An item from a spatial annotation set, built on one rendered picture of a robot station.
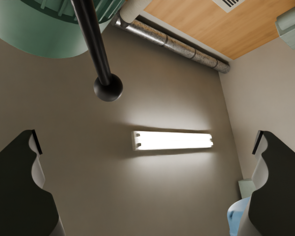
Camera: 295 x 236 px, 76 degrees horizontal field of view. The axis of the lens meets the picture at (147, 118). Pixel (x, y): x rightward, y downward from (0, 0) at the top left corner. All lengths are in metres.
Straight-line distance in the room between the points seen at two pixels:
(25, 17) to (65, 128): 1.35
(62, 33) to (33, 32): 0.03
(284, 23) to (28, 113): 2.27
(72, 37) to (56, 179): 1.30
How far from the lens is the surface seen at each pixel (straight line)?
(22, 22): 0.26
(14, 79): 1.62
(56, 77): 1.69
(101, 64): 0.19
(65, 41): 0.28
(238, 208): 0.42
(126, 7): 2.05
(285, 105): 3.16
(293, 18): 2.29
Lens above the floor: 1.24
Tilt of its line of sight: 47 degrees up
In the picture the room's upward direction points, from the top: 113 degrees counter-clockwise
